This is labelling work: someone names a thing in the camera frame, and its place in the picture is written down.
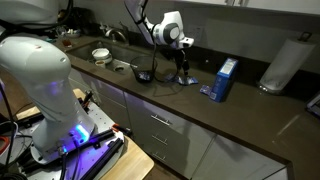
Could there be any silver drawer handle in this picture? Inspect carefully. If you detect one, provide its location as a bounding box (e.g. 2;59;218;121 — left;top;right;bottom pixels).
151;151;167;163
151;134;169;147
150;114;172;127

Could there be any black floor cable bundle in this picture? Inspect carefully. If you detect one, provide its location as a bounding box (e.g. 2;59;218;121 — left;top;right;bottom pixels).
0;79;28;180

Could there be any white paper towel roll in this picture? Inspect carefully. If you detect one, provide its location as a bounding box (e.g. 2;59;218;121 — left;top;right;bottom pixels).
259;38;316;93

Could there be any blue sachet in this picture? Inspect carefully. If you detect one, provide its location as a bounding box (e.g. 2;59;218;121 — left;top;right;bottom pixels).
137;71;152;82
176;76;190;87
164;73;179;83
199;84;213;97
186;76;200;85

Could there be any blue carton box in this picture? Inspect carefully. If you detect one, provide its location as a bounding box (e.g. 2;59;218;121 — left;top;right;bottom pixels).
208;57;240;104

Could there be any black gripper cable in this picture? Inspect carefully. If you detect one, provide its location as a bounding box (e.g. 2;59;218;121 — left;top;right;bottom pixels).
139;0;176;84

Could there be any small white cup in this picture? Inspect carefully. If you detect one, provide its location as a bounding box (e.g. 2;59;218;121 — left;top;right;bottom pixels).
94;59;107;70

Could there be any small brown glass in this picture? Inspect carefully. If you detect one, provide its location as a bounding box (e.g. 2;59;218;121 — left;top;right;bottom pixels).
61;38;73;49

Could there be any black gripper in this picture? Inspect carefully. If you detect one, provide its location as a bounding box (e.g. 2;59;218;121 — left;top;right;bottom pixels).
171;47;190;80

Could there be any black orange clamp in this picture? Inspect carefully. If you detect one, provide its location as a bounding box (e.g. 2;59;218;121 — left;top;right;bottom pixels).
80;90;94;112
111;123;133;138

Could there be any black bag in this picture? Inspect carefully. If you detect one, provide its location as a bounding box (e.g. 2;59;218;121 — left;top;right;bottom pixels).
71;7;101;36

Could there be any white dish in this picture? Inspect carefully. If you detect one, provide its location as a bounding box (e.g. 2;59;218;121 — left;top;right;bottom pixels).
64;28;82;40

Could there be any steel kitchen sink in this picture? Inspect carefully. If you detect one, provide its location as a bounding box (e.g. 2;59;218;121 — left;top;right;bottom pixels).
65;39;151;76

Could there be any white bowl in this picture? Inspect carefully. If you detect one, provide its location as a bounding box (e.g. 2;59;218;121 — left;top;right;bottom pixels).
91;47;114;65

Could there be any chrome sink faucet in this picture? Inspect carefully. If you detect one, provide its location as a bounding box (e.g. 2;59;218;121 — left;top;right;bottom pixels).
99;23;129;44

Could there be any grey base drawer cabinet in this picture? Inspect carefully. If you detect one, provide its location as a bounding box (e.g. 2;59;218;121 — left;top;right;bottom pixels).
66;66;289;180

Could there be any white upper wall cabinet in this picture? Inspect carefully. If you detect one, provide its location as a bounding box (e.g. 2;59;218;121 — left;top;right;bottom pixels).
173;0;320;16

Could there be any wooden cart board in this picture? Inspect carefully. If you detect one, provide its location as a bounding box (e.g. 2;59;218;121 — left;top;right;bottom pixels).
14;88;155;180

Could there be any black wire mesh basket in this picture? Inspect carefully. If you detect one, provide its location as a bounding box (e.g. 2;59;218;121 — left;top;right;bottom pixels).
129;55;158;84

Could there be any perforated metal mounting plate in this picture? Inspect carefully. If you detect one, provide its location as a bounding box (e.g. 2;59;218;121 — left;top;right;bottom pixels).
0;99;125;180

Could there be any black aluminium rail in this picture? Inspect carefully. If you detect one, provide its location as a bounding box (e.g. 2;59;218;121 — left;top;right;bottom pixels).
71;129;116;151
79;138;124;180

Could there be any paper towel holder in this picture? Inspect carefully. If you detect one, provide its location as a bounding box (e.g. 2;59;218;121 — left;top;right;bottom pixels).
256;31;313;95

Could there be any white wall outlet plate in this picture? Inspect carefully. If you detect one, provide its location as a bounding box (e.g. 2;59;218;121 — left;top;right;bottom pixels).
186;24;205;43

